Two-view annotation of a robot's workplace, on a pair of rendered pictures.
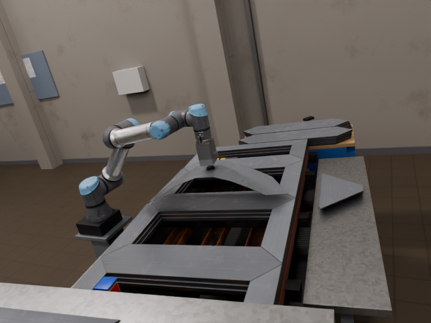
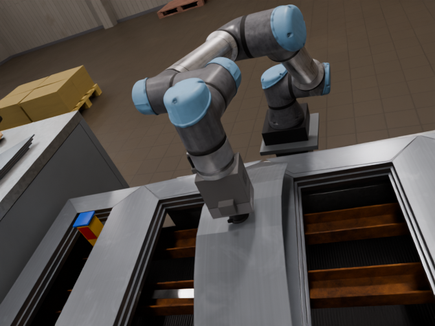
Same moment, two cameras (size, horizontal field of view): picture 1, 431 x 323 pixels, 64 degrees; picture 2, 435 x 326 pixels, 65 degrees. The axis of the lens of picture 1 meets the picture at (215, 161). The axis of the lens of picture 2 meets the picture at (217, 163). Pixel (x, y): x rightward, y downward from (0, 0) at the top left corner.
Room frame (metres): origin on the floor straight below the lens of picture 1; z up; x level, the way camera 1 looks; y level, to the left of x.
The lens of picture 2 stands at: (1.49, -0.49, 1.54)
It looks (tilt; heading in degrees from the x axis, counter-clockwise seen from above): 35 degrees down; 90
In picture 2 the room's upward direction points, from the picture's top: 24 degrees counter-clockwise
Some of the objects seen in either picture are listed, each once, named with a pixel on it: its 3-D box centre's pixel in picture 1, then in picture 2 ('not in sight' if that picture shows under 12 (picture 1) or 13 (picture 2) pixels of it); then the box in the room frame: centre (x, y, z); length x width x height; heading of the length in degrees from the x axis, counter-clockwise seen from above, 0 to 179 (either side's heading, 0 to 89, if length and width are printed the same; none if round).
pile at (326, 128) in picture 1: (293, 134); not in sight; (2.34, -0.59, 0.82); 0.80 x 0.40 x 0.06; 68
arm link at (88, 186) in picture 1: (92, 190); (279, 84); (1.85, 0.73, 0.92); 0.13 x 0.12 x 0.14; 144
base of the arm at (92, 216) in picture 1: (97, 208); (283, 108); (1.85, 0.73, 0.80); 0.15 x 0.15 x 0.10
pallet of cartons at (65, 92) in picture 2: not in sight; (44, 102); (-0.36, 4.50, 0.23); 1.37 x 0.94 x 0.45; 151
